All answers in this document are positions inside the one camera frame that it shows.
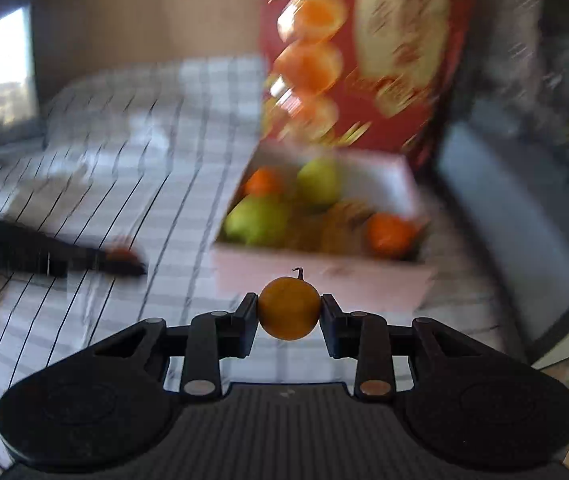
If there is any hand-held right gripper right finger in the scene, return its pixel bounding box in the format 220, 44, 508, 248
320, 292, 487, 396

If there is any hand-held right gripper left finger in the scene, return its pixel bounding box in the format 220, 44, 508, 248
89, 292, 260, 396

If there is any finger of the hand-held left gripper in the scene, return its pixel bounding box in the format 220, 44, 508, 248
29, 229, 148, 279

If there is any pink cardboard box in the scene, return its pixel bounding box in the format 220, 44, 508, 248
212, 142, 435, 306

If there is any long spotted yellow banana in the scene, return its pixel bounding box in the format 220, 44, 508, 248
321, 202, 371, 257

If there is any yellow-green pear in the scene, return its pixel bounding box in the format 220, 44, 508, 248
223, 194, 291, 247

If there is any mandarin orange with stalk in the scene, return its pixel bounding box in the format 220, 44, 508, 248
243, 167, 286, 200

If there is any large yellow lemon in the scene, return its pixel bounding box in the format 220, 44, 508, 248
295, 156, 341, 207

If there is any white black checkered tablecloth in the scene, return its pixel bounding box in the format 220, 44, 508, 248
0, 57, 530, 461

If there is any red egg snack bag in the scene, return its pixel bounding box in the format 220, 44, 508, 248
259, 0, 480, 171

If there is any glass panel computer case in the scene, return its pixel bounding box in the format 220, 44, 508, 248
434, 0, 569, 361

